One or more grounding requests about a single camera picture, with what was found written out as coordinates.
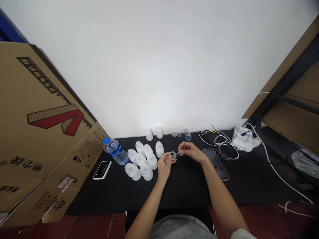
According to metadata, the person's left hand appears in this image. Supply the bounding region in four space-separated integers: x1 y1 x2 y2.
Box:
156 151 179 176

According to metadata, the person's right hand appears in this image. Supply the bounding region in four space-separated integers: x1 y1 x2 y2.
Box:
178 141 207 165

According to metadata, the cluster of white bottles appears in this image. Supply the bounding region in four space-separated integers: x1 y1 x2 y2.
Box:
124 141 165 182

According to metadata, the dark smartphone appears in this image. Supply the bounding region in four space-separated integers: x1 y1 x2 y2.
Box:
201 148 230 182

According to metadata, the clear water bottle blue cap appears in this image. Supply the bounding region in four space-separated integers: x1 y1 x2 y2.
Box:
102 137 130 166

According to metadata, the white charging station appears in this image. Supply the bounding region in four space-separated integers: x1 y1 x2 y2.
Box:
231 125 261 153

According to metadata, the white power bank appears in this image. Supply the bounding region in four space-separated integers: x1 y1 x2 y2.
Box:
92 160 112 180

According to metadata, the person's body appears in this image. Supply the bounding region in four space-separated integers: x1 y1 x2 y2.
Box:
149 215 215 239

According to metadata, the black shelf with cardboard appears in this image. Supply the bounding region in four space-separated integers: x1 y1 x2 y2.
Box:
241 17 319 191

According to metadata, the clear plastic bag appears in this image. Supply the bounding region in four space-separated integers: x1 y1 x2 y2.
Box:
291 149 319 180

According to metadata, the large brown cardboard box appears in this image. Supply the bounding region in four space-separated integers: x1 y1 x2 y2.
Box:
0 40 113 228

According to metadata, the blue rack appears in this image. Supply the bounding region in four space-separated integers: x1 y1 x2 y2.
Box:
0 7 29 43

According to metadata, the coiled white cable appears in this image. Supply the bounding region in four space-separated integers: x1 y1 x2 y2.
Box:
199 124 240 160

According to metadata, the long white cable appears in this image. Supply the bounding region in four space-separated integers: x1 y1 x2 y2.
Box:
245 122 314 218

